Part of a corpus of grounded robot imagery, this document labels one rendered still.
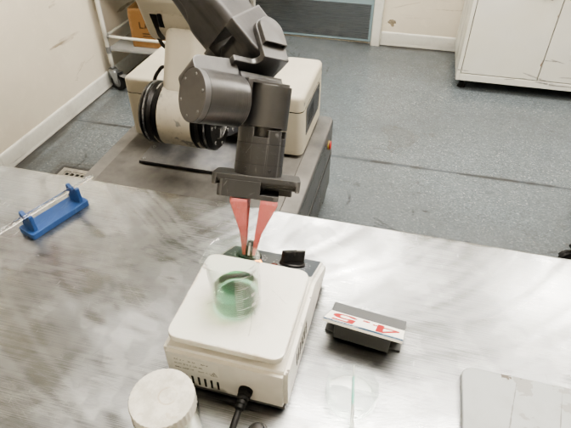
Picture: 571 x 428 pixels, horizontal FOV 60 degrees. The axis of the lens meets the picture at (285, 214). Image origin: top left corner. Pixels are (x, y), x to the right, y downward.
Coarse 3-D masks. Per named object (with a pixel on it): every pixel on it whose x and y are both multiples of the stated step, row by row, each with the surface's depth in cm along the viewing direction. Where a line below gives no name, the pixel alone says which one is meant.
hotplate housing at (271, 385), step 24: (312, 288) 56; (312, 312) 58; (168, 336) 51; (168, 360) 50; (192, 360) 49; (216, 360) 48; (240, 360) 48; (288, 360) 48; (216, 384) 51; (240, 384) 50; (264, 384) 48; (288, 384) 48; (240, 408) 48
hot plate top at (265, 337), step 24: (264, 264) 55; (192, 288) 53; (264, 288) 53; (288, 288) 53; (192, 312) 50; (264, 312) 50; (288, 312) 50; (192, 336) 48; (216, 336) 48; (240, 336) 48; (264, 336) 48; (288, 336) 48; (264, 360) 46
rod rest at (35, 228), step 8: (72, 192) 76; (64, 200) 77; (72, 200) 77; (80, 200) 76; (56, 208) 75; (64, 208) 75; (72, 208) 75; (80, 208) 76; (40, 216) 74; (48, 216) 74; (56, 216) 74; (64, 216) 74; (24, 224) 72; (32, 224) 70; (40, 224) 73; (48, 224) 73; (56, 224) 74; (24, 232) 72; (32, 232) 71; (40, 232) 72
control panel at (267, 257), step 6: (264, 252) 65; (270, 252) 65; (264, 258) 62; (270, 258) 62; (276, 258) 63; (306, 264) 62; (312, 264) 62; (318, 264) 62; (306, 270) 59; (312, 270) 60
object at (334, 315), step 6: (336, 318) 57; (342, 318) 57; (348, 318) 58; (354, 318) 59; (354, 324) 56; (360, 324) 56; (366, 324) 57; (372, 324) 58; (378, 324) 59; (378, 330) 55; (384, 330) 56; (390, 330) 57; (396, 330) 58; (396, 336) 54
